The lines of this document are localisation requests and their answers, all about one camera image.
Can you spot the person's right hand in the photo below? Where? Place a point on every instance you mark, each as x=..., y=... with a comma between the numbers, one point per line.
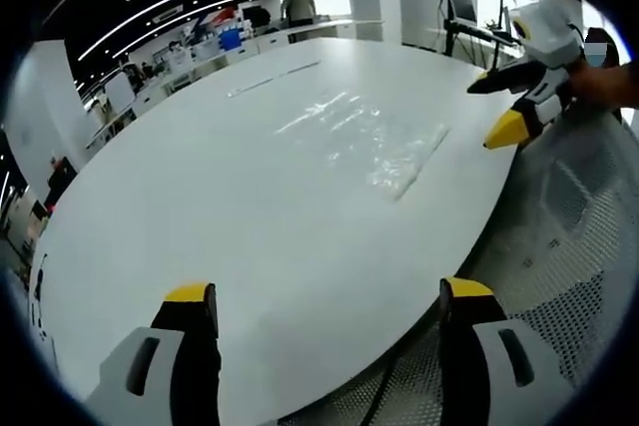
x=591, y=87

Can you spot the clear plastic strip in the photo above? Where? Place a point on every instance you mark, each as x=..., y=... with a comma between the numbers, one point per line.
x=252, y=87

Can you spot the white counter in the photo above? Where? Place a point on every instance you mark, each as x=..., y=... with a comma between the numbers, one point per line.
x=309, y=32

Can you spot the clear resealable plastic bag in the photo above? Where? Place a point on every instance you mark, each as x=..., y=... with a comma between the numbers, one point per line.
x=379, y=151

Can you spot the white board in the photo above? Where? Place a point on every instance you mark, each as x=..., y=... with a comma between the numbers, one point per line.
x=120, y=92

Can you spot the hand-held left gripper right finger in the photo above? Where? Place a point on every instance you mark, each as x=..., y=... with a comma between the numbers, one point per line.
x=479, y=371

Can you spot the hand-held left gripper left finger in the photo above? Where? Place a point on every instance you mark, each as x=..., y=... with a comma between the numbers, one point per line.
x=165, y=376

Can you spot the blue storage box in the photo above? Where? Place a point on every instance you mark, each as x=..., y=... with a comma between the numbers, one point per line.
x=229, y=39

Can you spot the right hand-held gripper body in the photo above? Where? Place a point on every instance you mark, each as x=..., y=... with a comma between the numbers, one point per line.
x=546, y=37

